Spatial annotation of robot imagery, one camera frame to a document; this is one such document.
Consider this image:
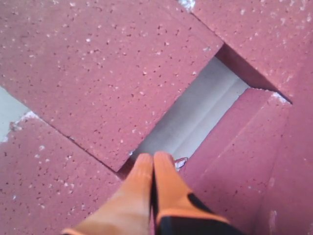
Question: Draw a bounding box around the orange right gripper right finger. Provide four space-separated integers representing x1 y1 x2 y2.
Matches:
154 151 230 235

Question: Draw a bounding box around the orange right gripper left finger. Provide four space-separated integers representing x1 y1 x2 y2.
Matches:
61 153 153 235

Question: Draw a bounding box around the red brick with white chip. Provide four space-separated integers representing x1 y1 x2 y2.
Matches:
192 0 313 102

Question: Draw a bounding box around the red brick under tilted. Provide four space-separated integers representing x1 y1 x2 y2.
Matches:
180 88 291 235

